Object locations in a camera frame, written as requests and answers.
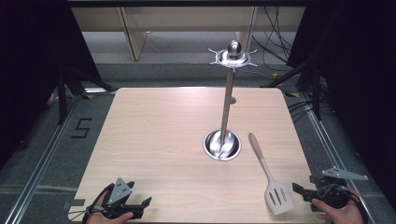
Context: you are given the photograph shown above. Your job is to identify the steel utensil rack stand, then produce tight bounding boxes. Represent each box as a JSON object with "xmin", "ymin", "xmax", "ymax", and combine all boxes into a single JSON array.
[{"xmin": 202, "ymin": 39, "xmax": 260, "ymax": 162}]

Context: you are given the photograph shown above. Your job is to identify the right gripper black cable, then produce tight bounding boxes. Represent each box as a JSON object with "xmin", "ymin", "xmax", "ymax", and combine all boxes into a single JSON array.
[{"xmin": 317, "ymin": 182, "xmax": 371, "ymax": 224}]

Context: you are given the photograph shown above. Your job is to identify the white slotted spatula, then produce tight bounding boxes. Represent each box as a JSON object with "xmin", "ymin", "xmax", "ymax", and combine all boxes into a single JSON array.
[{"xmin": 247, "ymin": 132, "xmax": 295, "ymax": 217}]

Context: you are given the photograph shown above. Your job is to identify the metal floor rail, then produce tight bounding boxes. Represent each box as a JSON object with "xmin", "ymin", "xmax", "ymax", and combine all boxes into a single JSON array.
[
  {"xmin": 298, "ymin": 91, "xmax": 378, "ymax": 224},
  {"xmin": 2, "ymin": 91, "xmax": 84, "ymax": 224}
]

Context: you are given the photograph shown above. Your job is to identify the black metal stand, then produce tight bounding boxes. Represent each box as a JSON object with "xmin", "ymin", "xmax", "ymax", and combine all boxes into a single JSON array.
[
  {"xmin": 55, "ymin": 63, "xmax": 117, "ymax": 126},
  {"xmin": 260, "ymin": 54, "xmax": 326, "ymax": 121}
]

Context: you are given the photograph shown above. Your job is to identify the person's left hand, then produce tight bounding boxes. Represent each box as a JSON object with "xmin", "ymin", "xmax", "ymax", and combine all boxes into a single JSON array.
[{"xmin": 85, "ymin": 210, "xmax": 134, "ymax": 224}]

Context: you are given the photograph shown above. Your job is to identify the beige wooden cabinet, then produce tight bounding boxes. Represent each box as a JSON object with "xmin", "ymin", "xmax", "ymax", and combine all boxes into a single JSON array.
[{"xmin": 70, "ymin": 6, "xmax": 306, "ymax": 62}]

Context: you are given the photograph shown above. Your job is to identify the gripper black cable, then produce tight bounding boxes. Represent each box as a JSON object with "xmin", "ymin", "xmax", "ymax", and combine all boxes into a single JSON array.
[
  {"xmin": 67, "ymin": 182, "xmax": 115, "ymax": 224},
  {"xmin": 317, "ymin": 182, "xmax": 371, "ymax": 224}
]

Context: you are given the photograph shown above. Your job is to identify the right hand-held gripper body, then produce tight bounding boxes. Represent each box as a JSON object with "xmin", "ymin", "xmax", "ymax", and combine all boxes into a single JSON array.
[{"xmin": 309, "ymin": 166, "xmax": 369, "ymax": 209}]

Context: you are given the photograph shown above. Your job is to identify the black floor cables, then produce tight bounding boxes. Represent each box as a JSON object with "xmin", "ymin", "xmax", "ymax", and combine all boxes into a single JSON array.
[{"xmin": 287, "ymin": 98, "xmax": 316, "ymax": 123}]

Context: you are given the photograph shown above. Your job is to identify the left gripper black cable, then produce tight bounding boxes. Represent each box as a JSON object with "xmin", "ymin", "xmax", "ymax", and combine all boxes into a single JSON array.
[{"xmin": 67, "ymin": 182, "xmax": 115, "ymax": 224}]

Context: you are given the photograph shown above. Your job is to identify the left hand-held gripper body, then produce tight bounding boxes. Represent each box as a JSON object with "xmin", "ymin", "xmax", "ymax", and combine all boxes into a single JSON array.
[{"xmin": 98, "ymin": 177, "xmax": 145, "ymax": 220}]

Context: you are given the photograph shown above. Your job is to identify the black curtain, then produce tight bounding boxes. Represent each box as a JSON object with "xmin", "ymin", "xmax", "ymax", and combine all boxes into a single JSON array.
[
  {"xmin": 285, "ymin": 0, "xmax": 396, "ymax": 204},
  {"xmin": 0, "ymin": 0, "xmax": 105, "ymax": 171}
]

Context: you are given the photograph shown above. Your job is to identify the hanging black cables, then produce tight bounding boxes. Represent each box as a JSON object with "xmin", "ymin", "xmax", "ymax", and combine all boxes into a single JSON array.
[{"xmin": 250, "ymin": 6, "xmax": 297, "ymax": 64}]

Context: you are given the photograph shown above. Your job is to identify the person's right hand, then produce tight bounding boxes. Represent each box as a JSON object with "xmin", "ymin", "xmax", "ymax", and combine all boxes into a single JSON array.
[{"xmin": 310, "ymin": 188, "xmax": 366, "ymax": 224}]

